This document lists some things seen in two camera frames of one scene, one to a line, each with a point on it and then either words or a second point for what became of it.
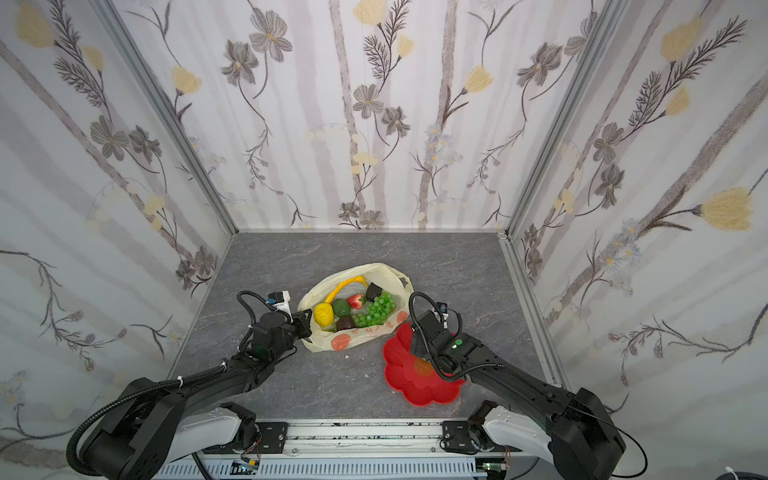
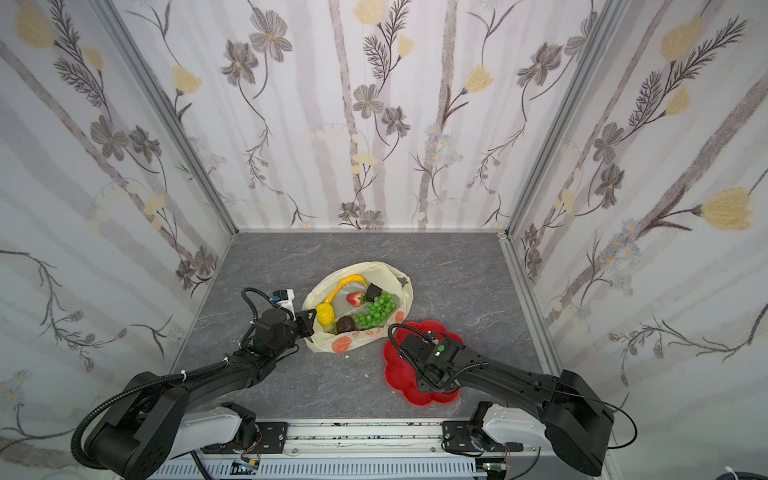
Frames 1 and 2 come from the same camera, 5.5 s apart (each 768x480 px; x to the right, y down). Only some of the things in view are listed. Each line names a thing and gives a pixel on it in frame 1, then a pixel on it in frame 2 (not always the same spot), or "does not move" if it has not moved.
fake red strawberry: [356, 301] does not move
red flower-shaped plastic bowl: [415, 378] does not move
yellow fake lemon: [324, 314] does not move
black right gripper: [421, 327] -> [413, 366]
